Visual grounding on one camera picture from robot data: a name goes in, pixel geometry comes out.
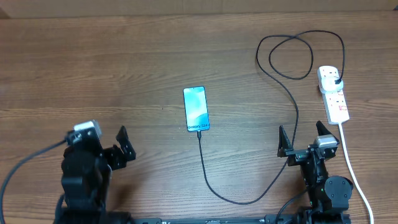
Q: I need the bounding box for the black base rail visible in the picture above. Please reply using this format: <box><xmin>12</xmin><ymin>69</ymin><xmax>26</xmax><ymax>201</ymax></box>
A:
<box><xmin>132</xmin><ymin>214</ymin><xmax>351</xmax><ymax>224</ymax></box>

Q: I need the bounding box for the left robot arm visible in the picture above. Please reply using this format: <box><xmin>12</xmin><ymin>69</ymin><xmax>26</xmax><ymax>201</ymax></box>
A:
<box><xmin>54</xmin><ymin>126</ymin><xmax>136</xmax><ymax>224</ymax></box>

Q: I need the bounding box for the Samsung Galaxy smartphone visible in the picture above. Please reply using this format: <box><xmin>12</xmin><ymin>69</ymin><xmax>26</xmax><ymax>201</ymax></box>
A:
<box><xmin>183</xmin><ymin>86</ymin><xmax>210</xmax><ymax>132</ymax></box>

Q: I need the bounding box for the white USB charger plug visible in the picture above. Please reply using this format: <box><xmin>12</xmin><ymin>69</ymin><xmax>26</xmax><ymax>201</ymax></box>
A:
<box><xmin>319</xmin><ymin>77</ymin><xmax>344</xmax><ymax>94</ymax></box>

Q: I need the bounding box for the white power strip cord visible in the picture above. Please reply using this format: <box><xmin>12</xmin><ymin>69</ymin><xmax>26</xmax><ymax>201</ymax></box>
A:
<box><xmin>337</xmin><ymin>123</ymin><xmax>375</xmax><ymax>224</ymax></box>

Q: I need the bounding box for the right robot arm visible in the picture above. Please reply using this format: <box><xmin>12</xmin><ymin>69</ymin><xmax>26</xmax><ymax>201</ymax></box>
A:
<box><xmin>275</xmin><ymin>121</ymin><xmax>353</xmax><ymax>224</ymax></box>

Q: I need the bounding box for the white power strip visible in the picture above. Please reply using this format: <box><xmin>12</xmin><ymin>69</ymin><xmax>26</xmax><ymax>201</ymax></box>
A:
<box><xmin>317</xmin><ymin>65</ymin><xmax>349</xmax><ymax>124</ymax></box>

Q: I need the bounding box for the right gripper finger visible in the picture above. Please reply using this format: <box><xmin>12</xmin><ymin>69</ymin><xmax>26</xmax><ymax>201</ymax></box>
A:
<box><xmin>277</xmin><ymin>126</ymin><xmax>293</xmax><ymax>157</ymax></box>
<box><xmin>316</xmin><ymin>121</ymin><xmax>339</xmax><ymax>143</ymax></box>

